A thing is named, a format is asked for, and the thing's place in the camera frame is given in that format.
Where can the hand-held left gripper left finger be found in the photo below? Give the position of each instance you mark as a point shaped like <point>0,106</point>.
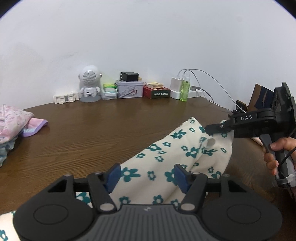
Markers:
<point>113,177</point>

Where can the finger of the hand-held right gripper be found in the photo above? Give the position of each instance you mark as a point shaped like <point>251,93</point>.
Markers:
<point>217,128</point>

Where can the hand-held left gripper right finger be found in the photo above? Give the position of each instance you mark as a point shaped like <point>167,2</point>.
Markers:
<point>181,178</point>

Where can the cream green floral garment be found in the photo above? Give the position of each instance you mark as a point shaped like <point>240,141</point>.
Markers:
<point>161,162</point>

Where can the person's right hand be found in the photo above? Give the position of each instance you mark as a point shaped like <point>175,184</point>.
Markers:
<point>284,143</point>

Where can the pink flat pad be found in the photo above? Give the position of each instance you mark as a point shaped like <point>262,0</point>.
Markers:
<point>256,140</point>

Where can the black phone stand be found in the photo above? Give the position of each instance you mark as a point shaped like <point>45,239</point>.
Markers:
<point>233,113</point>

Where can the black phone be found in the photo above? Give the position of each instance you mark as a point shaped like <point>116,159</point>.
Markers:
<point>241,105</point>

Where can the brown navy striped object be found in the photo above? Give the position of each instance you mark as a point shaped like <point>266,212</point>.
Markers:
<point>256,97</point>

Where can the white power strip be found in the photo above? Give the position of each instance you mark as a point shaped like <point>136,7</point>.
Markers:
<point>196,93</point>

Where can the green spray bottle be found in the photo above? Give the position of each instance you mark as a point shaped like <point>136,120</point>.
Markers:
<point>185,91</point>

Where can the white charger adapter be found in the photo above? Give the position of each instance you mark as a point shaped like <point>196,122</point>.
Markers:
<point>175,84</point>

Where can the dark red box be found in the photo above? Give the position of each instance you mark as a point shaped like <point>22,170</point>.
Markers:
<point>157,93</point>

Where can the tan card pack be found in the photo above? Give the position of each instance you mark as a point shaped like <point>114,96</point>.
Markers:
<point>153,85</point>

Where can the pale small box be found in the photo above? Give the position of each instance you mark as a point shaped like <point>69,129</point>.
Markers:
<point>108,96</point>

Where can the grey printed tin box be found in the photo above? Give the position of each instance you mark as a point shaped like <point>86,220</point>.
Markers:
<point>129,90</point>

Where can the green white small box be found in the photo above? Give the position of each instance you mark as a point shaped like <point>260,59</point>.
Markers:
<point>109,87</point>

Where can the white letter ornament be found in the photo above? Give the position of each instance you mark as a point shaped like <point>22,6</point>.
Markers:
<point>62,99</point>

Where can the pink cloth with lilac trim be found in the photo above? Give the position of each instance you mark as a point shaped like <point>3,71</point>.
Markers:
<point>34,126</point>

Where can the black charger block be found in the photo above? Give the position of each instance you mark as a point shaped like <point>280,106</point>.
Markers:
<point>129,76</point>

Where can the white astronaut speaker figure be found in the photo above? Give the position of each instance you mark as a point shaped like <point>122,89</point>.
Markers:
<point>89,76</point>

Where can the pink dotted garment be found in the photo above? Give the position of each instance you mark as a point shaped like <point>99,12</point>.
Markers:
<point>13,120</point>

